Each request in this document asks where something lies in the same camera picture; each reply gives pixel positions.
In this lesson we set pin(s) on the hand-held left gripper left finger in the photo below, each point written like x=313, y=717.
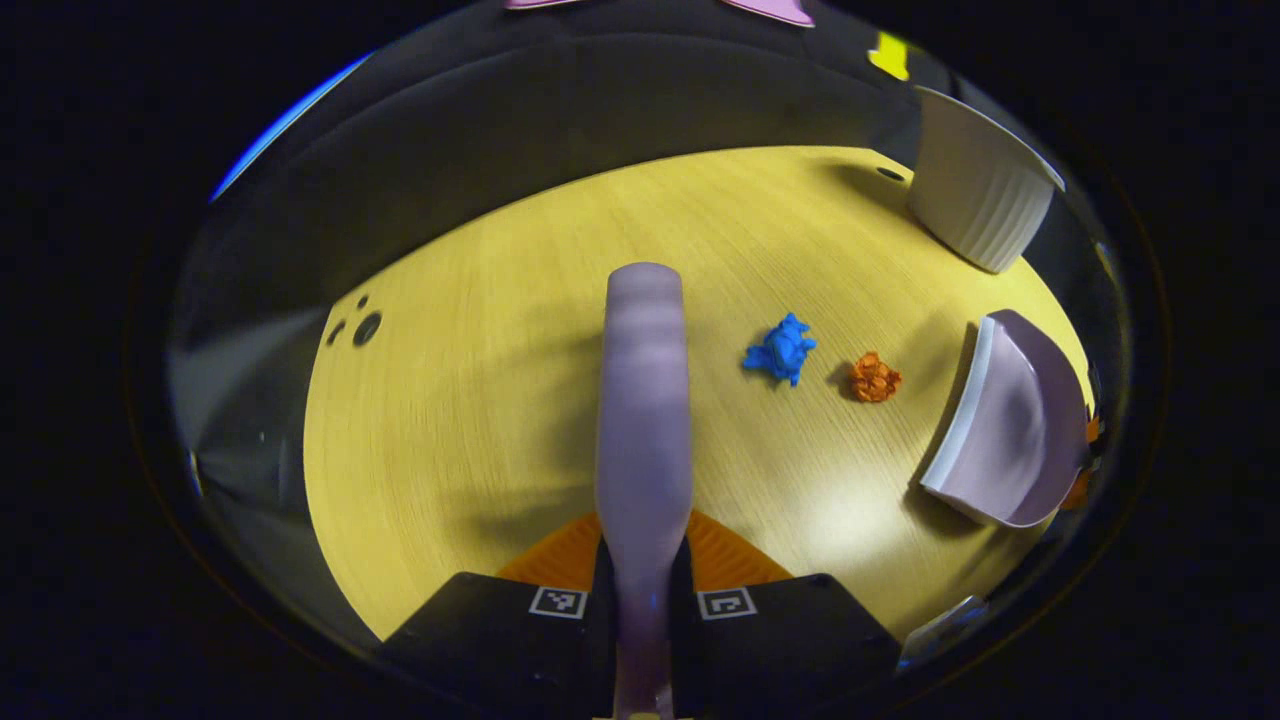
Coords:
x=500, y=650

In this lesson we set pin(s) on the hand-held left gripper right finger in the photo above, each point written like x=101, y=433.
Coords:
x=780, y=650

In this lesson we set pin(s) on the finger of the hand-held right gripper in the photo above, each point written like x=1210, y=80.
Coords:
x=1080, y=490
x=1093, y=430

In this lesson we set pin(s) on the pale pink dustpan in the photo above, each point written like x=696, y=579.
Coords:
x=1010, y=430

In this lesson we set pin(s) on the orange paper scrap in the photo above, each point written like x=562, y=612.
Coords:
x=875, y=378

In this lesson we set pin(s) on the grey ribbed garbage bin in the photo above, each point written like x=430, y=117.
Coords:
x=975, y=190

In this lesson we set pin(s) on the pale pink small broom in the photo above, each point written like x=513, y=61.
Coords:
x=643, y=400

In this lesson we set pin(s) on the blue paper scrap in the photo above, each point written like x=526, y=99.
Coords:
x=782, y=350

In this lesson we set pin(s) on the black backdrop cloth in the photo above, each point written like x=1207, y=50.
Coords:
x=560, y=110

